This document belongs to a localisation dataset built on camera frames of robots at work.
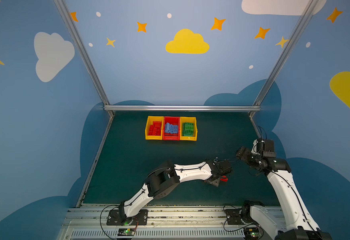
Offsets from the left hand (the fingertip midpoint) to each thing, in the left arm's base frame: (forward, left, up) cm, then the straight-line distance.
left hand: (213, 180), depth 86 cm
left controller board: (-26, +46, -1) cm, 53 cm away
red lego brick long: (+35, +40, +2) cm, 54 cm away
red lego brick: (+41, +37, +2) cm, 55 cm away
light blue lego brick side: (+38, +23, 0) cm, 45 cm away
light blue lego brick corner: (+37, +27, +4) cm, 46 cm away
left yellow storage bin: (+42, +43, +4) cm, 60 cm away
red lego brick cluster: (-4, -3, +10) cm, 11 cm away
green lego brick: (+35, +14, +3) cm, 38 cm away
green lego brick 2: (+38, +14, +4) cm, 40 cm away
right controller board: (-25, -15, -2) cm, 29 cm away
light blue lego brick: (+37, +29, +4) cm, 47 cm away
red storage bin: (+41, +24, +7) cm, 48 cm away
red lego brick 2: (+35, +36, +1) cm, 50 cm away
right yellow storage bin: (+44, +10, +5) cm, 46 cm away
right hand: (+9, -15, +16) cm, 24 cm away
